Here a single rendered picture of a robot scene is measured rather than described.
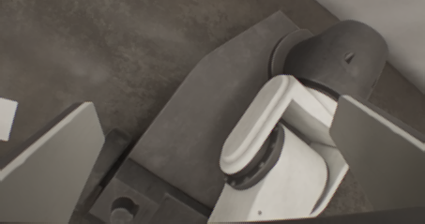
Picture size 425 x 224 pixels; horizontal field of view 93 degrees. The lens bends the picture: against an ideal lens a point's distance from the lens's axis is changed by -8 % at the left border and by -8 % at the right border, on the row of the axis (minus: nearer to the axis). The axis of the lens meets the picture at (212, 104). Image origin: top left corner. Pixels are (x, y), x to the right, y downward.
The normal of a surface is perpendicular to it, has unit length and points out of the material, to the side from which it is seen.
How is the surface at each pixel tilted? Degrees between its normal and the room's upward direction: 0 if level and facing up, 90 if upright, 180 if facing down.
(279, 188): 6
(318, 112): 24
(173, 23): 0
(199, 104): 0
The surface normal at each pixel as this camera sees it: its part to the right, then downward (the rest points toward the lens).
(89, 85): 0.24, 0.01
